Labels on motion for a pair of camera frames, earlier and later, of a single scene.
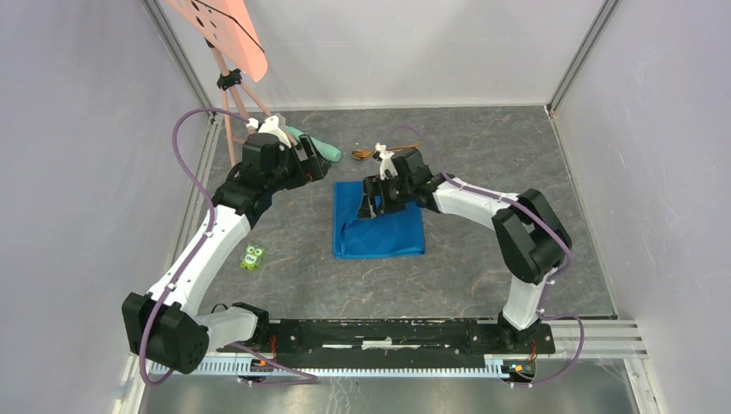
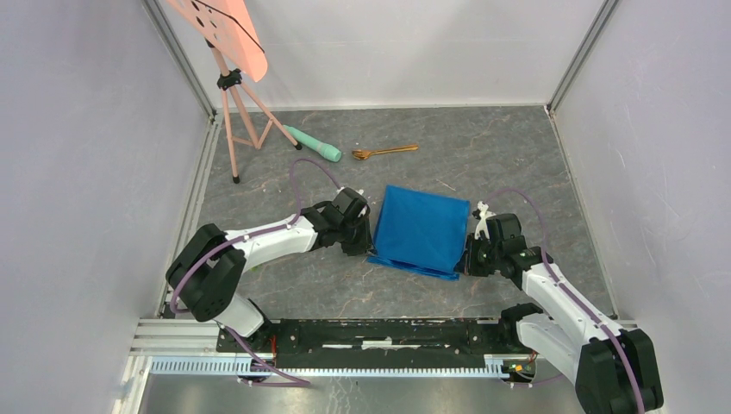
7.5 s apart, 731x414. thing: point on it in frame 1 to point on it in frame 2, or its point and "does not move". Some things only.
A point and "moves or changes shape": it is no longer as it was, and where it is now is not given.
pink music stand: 229,28 does not move
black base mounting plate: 378,342 does not move
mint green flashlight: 322,149 does not move
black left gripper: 313,168 to 365,246
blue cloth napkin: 397,233 moves or changes shape
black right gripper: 373,185 to 471,267
